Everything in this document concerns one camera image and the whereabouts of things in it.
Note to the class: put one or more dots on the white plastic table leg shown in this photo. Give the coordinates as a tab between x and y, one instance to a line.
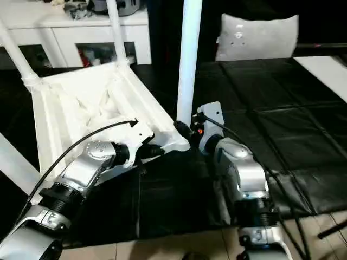
116	32
189	54
16	54
16	162

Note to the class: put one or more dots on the white plastic table top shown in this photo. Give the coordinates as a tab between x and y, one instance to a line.
81	89

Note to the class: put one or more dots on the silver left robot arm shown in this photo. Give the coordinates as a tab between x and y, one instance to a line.
81	168

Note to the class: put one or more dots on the black cabinet gold label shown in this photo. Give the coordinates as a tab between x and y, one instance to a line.
165	32

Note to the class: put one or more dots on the red bottle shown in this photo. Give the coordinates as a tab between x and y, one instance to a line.
86	59

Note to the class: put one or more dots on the dark helmet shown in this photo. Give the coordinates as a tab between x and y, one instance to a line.
130	8

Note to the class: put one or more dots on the white cabinet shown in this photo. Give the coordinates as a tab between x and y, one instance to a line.
81	32

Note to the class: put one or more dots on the white flat board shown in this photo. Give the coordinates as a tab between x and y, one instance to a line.
325	73

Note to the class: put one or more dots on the black floor bar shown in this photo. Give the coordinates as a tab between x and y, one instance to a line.
333	230

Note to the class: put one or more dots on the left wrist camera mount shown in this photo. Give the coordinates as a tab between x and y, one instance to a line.
141	135

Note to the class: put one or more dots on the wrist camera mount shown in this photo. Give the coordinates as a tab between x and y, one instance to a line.
141	135
212	113

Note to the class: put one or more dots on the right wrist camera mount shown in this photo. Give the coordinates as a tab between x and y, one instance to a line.
212	113

